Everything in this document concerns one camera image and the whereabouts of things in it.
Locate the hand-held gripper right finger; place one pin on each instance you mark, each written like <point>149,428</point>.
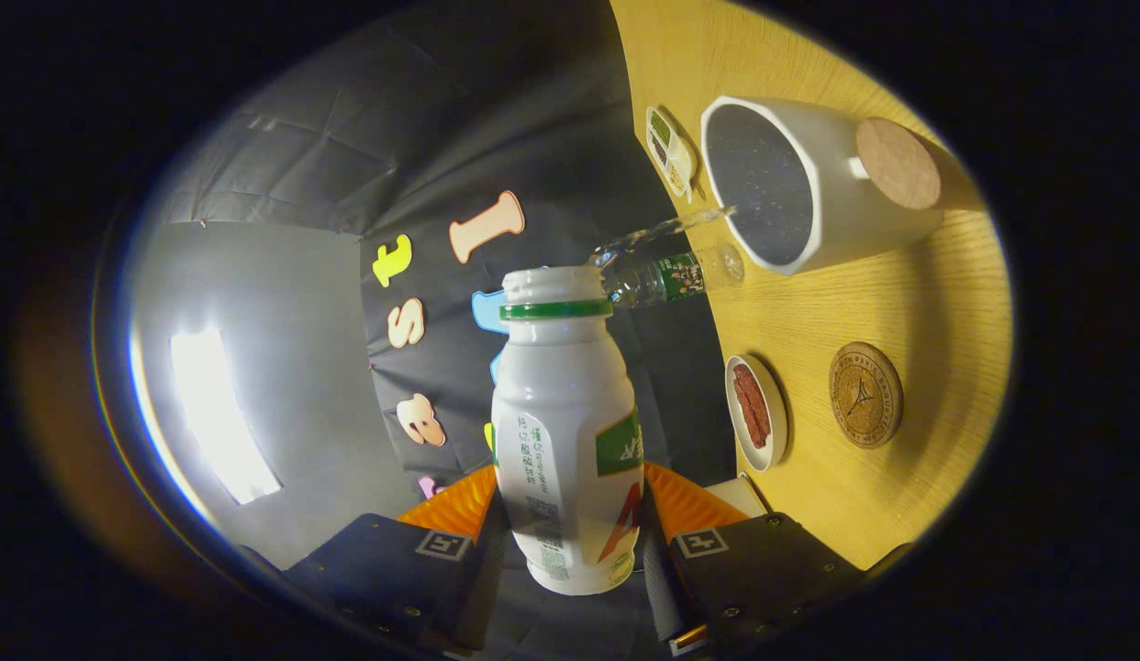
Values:
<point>763,569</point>

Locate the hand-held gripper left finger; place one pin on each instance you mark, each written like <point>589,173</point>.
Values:
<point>377,569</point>

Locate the round cork coaster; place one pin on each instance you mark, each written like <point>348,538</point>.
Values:
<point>866,395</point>

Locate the white juice bottle green label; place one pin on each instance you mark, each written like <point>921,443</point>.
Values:
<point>561,413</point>

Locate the clear juice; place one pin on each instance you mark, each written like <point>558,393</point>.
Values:
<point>666,228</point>

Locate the clear plastic water bottle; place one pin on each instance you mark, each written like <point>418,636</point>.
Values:
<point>680,275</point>

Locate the white round plate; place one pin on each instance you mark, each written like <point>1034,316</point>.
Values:
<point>777,422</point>

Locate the red sausages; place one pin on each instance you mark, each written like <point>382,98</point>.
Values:
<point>752,408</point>

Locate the wooden table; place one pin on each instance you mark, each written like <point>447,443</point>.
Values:
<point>809,312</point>

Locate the yellow beans heap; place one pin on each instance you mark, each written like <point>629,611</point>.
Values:
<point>676,179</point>

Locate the white divided tray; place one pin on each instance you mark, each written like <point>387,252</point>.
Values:
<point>685,161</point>

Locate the dark red beans heap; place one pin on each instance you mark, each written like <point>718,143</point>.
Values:
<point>659,151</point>

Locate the black backdrop cloth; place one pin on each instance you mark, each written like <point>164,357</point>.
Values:
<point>350,138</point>

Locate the green beans heap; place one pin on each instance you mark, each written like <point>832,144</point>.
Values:
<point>660,125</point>

